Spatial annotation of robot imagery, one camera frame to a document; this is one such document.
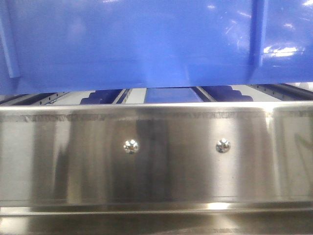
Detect round-head steel bolt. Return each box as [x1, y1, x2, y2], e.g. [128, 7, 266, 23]
[215, 138, 231, 153]
[123, 139, 139, 154]

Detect large blue plastic bin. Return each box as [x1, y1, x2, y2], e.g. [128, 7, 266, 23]
[0, 0, 313, 94]

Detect left round-head steel bolt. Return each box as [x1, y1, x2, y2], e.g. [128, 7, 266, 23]
[123, 139, 139, 154]

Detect stainless steel conveyor side panel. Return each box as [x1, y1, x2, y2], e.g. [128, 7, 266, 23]
[0, 101, 313, 235]

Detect blue stacked bins below conveyor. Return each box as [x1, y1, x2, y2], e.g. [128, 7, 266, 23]
[80, 86, 253, 105]

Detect right round-head steel bolt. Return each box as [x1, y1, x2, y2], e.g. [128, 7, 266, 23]
[215, 138, 231, 153]

